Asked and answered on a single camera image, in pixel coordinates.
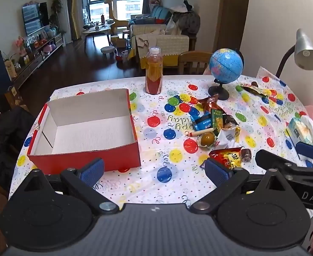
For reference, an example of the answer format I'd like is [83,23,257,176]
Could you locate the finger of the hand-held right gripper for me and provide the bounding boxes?
[296,142,313,163]
[255,149,313,177]

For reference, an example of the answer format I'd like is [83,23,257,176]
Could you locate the tissue pack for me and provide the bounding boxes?
[285,115,313,160]

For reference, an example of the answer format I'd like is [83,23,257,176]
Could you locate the small brown sausage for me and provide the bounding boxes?
[240,148,252,163]

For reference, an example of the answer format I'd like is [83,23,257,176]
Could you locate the orange drink bottle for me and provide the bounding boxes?
[145,47,163,95]

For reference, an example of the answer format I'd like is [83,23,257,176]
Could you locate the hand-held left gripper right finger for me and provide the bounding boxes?
[190,157,289,214]

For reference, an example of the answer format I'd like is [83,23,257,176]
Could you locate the brown curtain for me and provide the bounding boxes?
[71,0,89,41]

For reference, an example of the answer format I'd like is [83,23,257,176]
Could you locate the wooden door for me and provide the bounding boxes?
[212,0,251,56]

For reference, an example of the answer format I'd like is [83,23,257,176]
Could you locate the white snack packet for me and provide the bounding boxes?
[216,127,241,150]

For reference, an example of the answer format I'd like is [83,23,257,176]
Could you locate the potted green plant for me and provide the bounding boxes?
[50,0,62,30]

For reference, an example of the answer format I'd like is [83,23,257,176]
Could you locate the silver desk lamp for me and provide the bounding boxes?
[275,28,313,78]

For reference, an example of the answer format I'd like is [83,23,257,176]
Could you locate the sofa with yellow cover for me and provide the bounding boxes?
[130,7,201,72]

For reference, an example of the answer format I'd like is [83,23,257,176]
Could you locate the white tower air conditioner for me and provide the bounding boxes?
[57,0,72,44]

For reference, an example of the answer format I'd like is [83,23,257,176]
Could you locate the television cabinet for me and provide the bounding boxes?
[2,32,66,86]

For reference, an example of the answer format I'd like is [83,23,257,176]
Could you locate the flat screen television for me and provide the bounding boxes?
[22,2,50,36]

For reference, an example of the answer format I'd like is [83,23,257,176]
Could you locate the brown printed carton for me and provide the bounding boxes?
[4,85,22,105]

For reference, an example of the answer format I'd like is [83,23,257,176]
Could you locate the balloon print tablecloth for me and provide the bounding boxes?
[9,68,313,211]

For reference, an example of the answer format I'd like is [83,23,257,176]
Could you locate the dark yellow-edged snack packet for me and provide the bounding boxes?
[236,82,269,96]

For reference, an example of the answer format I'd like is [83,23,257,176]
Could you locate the packaged brown egg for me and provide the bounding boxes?
[198,132,216,148]

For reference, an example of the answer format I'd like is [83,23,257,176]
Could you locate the pink flowers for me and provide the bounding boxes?
[14,36,26,56]

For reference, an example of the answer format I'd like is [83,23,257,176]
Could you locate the wooden coffee table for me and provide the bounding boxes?
[82,23,112,44]

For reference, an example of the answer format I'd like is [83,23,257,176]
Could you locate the brown cookie packet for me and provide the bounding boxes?
[198,94,223,114]

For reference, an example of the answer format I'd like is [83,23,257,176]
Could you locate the wooden giraffe figure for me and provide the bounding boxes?
[104,0,130,34]

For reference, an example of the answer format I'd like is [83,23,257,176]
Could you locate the red cardboard box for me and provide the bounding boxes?
[27,89,141,175]

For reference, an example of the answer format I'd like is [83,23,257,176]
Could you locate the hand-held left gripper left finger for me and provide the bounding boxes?
[23,158,120,215]

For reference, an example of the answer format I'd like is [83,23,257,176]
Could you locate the small blue globe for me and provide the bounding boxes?
[208,48,244,101]

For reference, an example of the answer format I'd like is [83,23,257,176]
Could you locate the black jacket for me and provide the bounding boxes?
[0,107,37,192]

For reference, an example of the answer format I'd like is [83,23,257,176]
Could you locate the red snack packet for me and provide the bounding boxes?
[209,147,244,169]

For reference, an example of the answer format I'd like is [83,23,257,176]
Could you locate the blue snack packet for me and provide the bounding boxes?
[192,113,213,132]

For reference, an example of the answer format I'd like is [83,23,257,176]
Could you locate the beige sausage stick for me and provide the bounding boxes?
[185,128,216,138]

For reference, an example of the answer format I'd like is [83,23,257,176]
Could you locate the green snack packet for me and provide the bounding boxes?
[211,109,224,132]

